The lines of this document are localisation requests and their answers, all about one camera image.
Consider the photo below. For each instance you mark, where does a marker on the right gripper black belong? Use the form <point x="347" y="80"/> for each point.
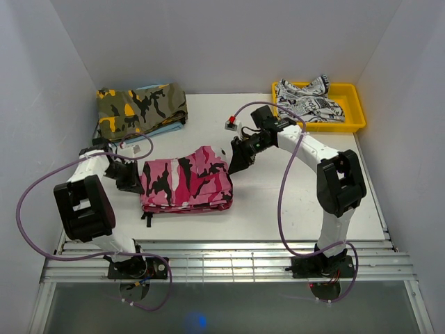
<point x="241" y="158"/>

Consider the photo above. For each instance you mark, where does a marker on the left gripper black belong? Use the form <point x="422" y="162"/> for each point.
<point x="134" y="184"/>

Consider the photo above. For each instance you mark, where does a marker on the pink camouflage trousers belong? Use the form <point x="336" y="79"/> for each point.
<point x="196" y="183"/>

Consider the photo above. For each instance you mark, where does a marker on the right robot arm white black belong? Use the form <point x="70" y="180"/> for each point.
<point x="340" y="187"/>

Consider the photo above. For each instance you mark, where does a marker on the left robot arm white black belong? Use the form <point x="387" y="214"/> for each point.
<point x="86" y="212"/>

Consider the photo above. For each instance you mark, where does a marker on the green camouflage folded trousers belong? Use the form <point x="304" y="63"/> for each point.
<point x="142" y="110"/>

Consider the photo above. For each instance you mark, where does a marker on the white black newsprint trousers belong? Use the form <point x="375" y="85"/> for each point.
<point x="311" y="102"/>

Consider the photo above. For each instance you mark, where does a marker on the light blue folded garment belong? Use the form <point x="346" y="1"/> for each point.
<point x="171" y="127"/>

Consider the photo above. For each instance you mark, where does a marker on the yellow plastic tray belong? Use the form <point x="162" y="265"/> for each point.
<point x="345" y="95"/>

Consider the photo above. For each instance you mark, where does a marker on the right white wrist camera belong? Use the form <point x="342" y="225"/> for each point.
<point x="234" y="125"/>

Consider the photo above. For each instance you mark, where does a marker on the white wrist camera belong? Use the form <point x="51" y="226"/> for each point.
<point x="234" y="125"/>
<point x="129" y="150"/>

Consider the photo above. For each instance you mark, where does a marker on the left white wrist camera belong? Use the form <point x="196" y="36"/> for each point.
<point x="129" y="150"/>

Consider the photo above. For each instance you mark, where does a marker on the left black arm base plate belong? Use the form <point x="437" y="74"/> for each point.
<point x="160" y="269"/>

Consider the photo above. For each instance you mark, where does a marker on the aluminium frame rail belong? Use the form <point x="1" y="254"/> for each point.
<point x="226" y="262"/>

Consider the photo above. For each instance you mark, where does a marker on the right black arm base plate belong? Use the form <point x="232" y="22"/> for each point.
<point x="316" y="267"/>

